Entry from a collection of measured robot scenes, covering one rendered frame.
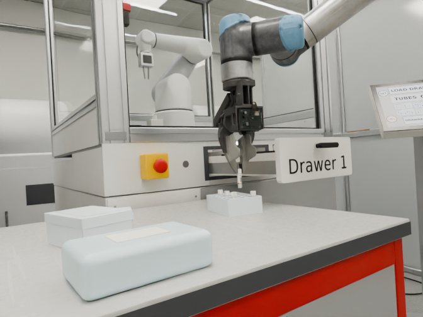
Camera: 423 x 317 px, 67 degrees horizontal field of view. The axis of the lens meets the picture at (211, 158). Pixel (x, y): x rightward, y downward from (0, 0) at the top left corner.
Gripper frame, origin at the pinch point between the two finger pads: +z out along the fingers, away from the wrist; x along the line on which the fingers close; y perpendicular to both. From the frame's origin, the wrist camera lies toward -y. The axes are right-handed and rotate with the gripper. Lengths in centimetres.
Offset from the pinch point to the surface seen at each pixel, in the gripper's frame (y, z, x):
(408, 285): -72, 86, 157
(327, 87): -41, -31, 68
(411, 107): -25, -20, 99
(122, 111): -23.6, -17.2, -23.4
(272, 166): 0.5, 0.3, 9.6
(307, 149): 3.4, -3.6, 18.6
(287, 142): 4.7, -5.5, 11.4
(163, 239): 35.4, 5.9, -27.8
